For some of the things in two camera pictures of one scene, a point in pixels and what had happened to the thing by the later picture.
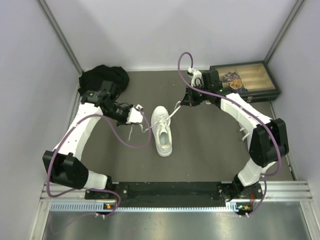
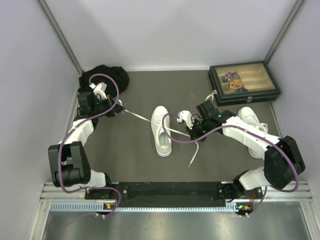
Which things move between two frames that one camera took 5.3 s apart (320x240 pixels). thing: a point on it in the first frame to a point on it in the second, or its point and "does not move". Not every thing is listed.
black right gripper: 189,99 to 192,132
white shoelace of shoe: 158,123 to 197,144
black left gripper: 123,122 to 115,110
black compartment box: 252,80 does not move
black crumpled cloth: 90,80 does not move
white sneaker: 161,122 does not move
